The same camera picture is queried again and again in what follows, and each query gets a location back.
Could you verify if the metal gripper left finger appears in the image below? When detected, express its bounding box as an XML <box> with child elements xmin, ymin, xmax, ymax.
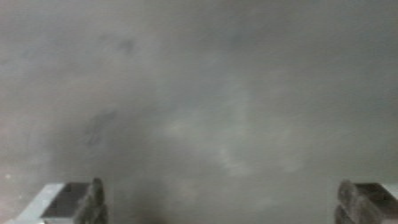
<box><xmin>15</xmin><ymin>178</ymin><xmax>109</xmax><ymax>224</ymax></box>

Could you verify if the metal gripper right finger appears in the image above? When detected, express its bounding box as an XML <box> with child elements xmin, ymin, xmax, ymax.
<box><xmin>335</xmin><ymin>180</ymin><xmax>398</xmax><ymax>224</ymax></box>

